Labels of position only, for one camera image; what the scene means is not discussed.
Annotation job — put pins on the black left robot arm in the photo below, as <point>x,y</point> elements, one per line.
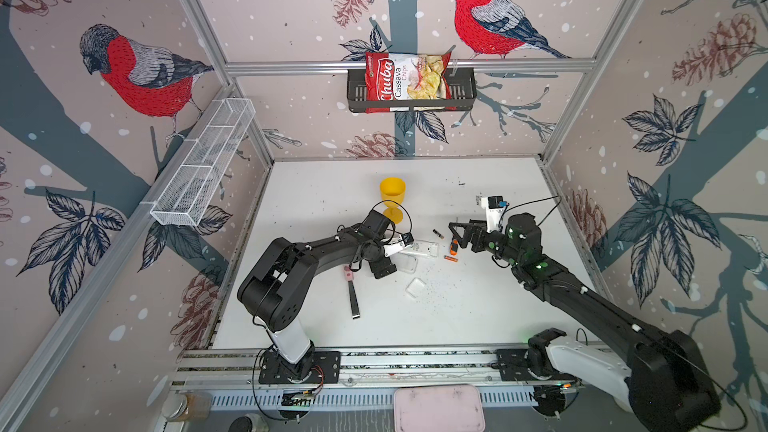
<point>276,287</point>

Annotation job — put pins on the yellow plastic goblet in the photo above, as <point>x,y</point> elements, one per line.
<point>392,191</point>

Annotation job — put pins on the glass jar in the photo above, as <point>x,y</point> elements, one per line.
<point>187,406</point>

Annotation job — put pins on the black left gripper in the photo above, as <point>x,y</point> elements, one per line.
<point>383,267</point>

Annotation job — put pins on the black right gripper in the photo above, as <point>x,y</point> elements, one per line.
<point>479,234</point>

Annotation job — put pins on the black wall basket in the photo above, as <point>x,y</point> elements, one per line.
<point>454,91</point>

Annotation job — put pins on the white air conditioner remote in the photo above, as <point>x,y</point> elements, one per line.
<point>421,248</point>

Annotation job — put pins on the red cassava chips bag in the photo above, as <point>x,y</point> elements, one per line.
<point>405,77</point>

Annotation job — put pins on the pink handled knife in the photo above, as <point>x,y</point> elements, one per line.
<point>354,304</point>

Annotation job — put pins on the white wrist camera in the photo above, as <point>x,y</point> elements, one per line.
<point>402,243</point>
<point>494,207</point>

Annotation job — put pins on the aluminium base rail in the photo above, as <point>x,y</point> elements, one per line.
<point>420,366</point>

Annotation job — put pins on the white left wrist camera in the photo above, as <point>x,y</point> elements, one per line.
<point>402,243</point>

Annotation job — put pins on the white battery cover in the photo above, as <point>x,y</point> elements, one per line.
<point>415,288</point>

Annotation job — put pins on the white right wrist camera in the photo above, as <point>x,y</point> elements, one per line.
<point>494,207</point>

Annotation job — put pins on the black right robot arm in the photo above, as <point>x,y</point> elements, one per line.
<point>660,376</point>

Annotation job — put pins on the pink tray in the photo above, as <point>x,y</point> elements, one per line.
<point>438,408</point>

